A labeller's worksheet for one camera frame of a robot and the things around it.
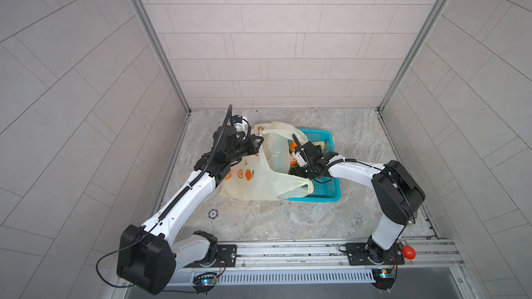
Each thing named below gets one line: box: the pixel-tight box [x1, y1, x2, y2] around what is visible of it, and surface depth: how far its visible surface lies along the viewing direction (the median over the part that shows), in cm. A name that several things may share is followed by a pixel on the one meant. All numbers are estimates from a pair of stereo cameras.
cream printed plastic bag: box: [219, 121, 315, 202], surface depth 74 cm
